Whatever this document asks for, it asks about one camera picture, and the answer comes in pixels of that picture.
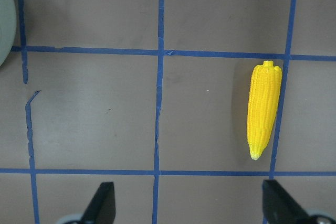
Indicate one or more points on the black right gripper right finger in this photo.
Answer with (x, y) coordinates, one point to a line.
(279, 207)

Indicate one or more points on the yellow toy corn cob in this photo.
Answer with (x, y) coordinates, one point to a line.
(264, 92)

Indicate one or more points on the pale green pot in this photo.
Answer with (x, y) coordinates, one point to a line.
(8, 21)

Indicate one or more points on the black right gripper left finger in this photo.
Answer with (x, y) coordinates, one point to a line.
(102, 207)

